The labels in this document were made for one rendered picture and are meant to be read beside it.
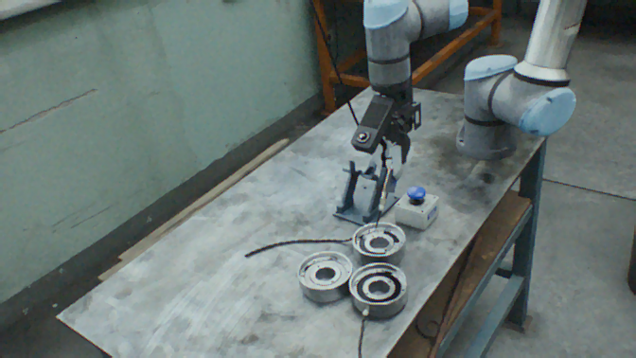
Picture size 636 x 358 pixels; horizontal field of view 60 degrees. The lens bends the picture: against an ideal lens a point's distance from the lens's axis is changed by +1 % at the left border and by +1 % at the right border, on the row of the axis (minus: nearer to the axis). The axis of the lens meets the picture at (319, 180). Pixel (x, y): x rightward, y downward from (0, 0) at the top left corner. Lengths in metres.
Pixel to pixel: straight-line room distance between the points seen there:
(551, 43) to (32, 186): 1.92
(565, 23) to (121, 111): 1.87
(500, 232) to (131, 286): 0.96
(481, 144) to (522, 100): 0.19
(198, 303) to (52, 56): 1.48
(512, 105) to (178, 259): 0.80
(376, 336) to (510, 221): 0.76
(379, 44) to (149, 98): 1.78
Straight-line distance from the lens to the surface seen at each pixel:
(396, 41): 0.98
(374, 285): 1.03
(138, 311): 1.14
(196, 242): 1.25
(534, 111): 1.24
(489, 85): 1.33
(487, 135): 1.39
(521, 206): 1.69
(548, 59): 1.25
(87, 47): 2.44
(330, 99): 3.45
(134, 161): 2.65
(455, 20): 1.05
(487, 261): 1.49
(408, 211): 1.17
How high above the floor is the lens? 1.54
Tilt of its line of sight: 33 degrees down
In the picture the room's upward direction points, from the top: 8 degrees counter-clockwise
